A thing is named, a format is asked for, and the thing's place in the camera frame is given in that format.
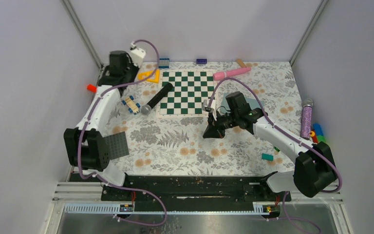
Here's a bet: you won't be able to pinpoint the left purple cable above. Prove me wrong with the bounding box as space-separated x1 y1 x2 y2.
76 39 168 227

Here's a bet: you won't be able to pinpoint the grey-blue envelope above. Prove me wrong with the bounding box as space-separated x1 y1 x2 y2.
220 93 260 111

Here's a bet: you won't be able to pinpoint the teal small block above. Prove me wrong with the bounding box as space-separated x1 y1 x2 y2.
262 153 274 161

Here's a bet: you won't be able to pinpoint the orange red small cylinder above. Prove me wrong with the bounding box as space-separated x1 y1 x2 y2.
86 84 97 94

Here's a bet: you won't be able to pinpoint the blue grey lego brick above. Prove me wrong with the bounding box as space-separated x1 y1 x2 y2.
157 58 170 69

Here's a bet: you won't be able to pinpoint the black silver microphone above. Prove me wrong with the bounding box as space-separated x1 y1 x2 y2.
140 82 173 115

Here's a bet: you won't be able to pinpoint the colourful block toy pile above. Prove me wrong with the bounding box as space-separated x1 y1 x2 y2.
310 123 326 143

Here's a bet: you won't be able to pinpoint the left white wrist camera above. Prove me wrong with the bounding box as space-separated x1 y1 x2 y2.
129 44 146 68

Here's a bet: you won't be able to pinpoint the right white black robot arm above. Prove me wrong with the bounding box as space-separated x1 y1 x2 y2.
202 92 337 201

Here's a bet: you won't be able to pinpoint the floral patterned table mat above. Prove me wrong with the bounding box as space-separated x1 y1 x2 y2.
102 62 302 176

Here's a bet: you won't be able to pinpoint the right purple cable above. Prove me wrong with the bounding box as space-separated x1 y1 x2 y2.
207 77 343 234

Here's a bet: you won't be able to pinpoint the wooden toy car blue wheels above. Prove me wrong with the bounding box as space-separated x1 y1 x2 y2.
122 96 141 115

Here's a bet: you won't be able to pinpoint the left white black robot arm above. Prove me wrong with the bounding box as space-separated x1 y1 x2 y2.
63 48 146 200

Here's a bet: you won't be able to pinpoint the pink toy microphone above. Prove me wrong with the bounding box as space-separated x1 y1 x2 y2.
213 67 251 81

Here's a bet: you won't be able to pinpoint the purple glitter microphone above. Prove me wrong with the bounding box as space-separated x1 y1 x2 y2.
300 98 313 139

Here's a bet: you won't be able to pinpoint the grey lego baseplate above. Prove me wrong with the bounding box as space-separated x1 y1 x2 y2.
104 132 130 160

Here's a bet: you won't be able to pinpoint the purple lego brick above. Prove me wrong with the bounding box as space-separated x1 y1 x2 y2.
196 58 207 64

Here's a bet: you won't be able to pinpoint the green white chessboard mat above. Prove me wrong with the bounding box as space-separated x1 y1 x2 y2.
156 69 217 118

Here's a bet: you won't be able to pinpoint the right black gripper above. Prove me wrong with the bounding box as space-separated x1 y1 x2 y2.
203 110 239 139

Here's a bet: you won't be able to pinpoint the yellow triangle toy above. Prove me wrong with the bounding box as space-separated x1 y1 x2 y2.
137 69 160 84

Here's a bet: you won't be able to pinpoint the right wooden cylinder peg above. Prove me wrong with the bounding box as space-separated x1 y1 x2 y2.
236 58 247 68

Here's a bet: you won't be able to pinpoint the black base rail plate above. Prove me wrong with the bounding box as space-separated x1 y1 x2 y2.
101 175 291 212

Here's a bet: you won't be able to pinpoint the purple cable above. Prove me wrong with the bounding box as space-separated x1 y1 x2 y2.
207 77 343 234
76 39 168 227

